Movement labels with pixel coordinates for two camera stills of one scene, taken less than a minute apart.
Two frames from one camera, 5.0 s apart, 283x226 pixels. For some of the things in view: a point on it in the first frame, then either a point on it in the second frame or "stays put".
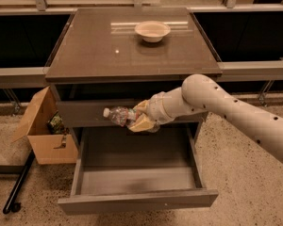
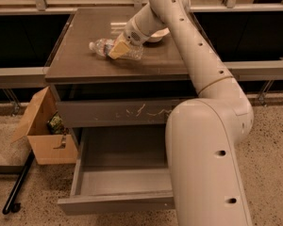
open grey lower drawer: [121, 169] stays put
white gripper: [155, 107] -> [134, 35]
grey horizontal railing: [227, 72] stays put
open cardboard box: [51, 148] stays put
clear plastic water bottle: [121, 115] -> [103, 47]
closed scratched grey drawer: [90, 113] stays put
